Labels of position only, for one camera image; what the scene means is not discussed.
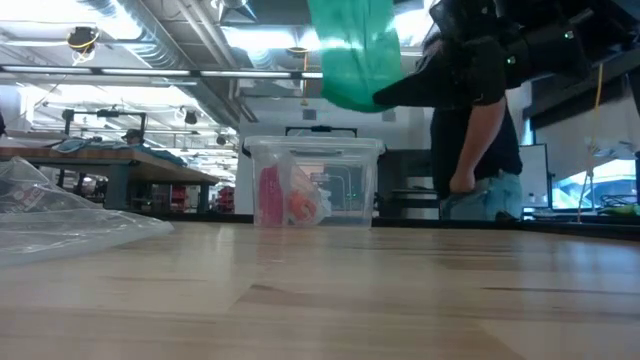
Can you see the long ceiling light strip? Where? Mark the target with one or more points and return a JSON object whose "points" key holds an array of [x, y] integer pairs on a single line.
{"points": [[145, 72]]}

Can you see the clear plastic bag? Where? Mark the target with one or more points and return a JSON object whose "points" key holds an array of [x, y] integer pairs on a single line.
{"points": [[60, 225]]}

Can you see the black cabinet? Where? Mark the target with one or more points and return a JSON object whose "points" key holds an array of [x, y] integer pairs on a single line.
{"points": [[405, 170]]}

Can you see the green elastic bandage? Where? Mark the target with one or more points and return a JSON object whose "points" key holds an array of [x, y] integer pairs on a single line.
{"points": [[357, 60]]}

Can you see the blue cloth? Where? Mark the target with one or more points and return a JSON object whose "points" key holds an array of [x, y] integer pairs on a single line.
{"points": [[80, 145]]}

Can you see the small clear inner bag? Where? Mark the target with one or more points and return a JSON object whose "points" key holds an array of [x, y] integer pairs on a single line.
{"points": [[295, 175]]}

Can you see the black camera gantry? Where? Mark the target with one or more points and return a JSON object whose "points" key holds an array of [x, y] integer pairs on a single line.
{"points": [[105, 113]]}

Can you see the black metal table frame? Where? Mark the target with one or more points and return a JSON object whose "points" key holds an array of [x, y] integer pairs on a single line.
{"points": [[575, 229]]}

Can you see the white cabinet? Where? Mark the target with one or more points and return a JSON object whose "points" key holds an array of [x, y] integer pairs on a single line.
{"points": [[535, 175]]}

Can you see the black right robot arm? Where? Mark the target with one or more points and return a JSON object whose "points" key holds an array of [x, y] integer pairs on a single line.
{"points": [[550, 50]]}

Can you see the clear plastic storage box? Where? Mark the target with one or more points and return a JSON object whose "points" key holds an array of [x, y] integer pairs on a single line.
{"points": [[350, 200]]}

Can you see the person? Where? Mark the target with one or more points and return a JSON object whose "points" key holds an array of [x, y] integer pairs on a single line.
{"points": [[132, 136], [480, 150]]}

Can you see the orange bandage roll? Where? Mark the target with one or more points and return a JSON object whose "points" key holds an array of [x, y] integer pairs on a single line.
{"points": [[302, 209]]}

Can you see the wooden workbench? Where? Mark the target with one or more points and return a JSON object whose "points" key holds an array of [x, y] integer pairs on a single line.
{"points": [[125, 157]]}

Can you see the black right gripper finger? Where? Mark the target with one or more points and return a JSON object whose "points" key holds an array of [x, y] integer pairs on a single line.
{"points": [[425, 90]]}

